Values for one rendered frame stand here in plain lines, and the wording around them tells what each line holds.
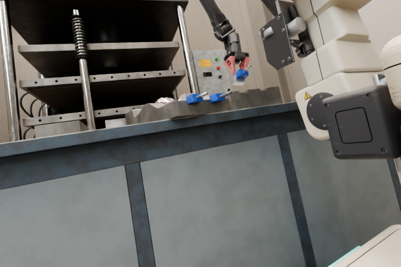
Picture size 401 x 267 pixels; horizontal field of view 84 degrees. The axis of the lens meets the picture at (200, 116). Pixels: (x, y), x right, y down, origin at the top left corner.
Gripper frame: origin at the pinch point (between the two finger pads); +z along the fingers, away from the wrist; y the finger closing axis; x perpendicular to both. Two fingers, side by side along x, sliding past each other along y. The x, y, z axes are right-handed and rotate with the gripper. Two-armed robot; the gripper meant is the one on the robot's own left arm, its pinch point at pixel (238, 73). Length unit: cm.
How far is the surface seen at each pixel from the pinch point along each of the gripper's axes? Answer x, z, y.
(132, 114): -26, 11, 45
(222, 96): 9.7, 15.8, 14.4
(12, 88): -71, -19, 113
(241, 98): 0.2, 12.3, 0.5
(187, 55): -66, -50, 3
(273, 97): 0.4, 11.3, -15.8
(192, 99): 11.5, 18.0, 26.6
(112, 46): -75, -57, 57
